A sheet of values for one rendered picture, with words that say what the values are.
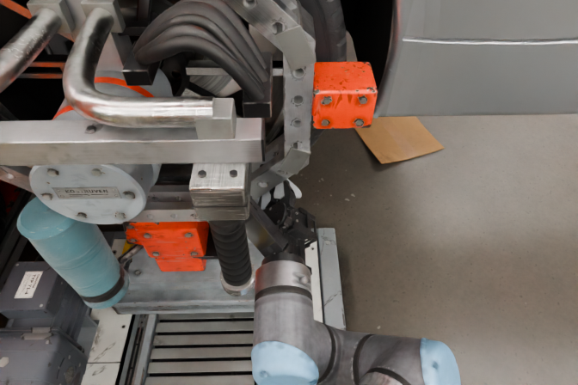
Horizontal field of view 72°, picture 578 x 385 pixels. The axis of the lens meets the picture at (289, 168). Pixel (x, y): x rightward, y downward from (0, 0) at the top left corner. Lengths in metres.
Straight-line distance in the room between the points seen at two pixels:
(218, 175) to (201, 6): 0.16
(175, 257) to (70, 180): 0.44
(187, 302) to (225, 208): 0.82
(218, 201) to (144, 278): 0.83
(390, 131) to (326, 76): 1.27
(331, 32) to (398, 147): 1.21
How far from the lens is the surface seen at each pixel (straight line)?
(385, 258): 1.44
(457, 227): 1.58
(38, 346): 0.98
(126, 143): 0.37
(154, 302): 1.20
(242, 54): 0.40
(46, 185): 0.53
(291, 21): 0.50
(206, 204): 0.37
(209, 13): 0.40
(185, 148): 0.36
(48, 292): 1.00
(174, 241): 0.85
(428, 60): 0.69
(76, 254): 0.71
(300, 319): 0.60
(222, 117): 0.34
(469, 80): 0.74
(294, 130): 0.60
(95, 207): 0.54
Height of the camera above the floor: 1.22
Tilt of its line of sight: 48 degrees down
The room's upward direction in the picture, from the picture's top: straight up
